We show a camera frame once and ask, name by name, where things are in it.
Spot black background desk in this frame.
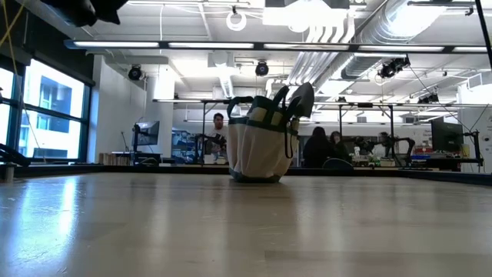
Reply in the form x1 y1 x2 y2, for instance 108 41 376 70
397 155 485 173

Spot black computer monitor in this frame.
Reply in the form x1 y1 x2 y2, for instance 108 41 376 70
430 119 464 153

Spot white ring light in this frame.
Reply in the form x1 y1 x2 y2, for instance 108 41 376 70
225 10 248 32

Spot person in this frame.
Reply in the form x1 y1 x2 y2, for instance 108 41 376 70
207 112 230 165
329 130 353 165
302 125 336 169

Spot yellow hanging cable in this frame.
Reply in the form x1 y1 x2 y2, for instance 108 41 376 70
0 0 43 162

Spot blue shelving unit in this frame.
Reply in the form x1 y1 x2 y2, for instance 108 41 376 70
171 128 194 165

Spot long linear ceiling light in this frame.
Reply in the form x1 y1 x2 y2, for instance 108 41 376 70
64 38 492 55

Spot silver ventilation duct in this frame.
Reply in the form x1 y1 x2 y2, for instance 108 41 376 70
340 0 443 81

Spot black office chair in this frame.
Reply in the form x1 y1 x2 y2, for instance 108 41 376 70
321 158 354 170

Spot black background rig frame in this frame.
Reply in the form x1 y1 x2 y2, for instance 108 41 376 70
199 98 397 167

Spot small black ceiling fixture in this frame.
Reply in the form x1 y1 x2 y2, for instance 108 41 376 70
417 93 440 105

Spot black monitor stand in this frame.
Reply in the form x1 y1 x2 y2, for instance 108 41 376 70
463 129 484 167

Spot black ceiling camera cluster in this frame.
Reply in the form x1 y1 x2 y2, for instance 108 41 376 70
377 55 411 80

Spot beige green canvas gardening bag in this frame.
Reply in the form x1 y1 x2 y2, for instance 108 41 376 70
225 92 308 185

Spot low bookshelf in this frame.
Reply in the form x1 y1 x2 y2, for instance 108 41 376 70
98 152 134 166

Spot large window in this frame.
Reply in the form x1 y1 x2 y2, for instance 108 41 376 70
0 57 93 162

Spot black ceiling track fixture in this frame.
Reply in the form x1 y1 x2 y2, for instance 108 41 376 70
407 0 477 17

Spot computer monitor on arm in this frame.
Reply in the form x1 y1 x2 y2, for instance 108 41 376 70
131 120 161 155

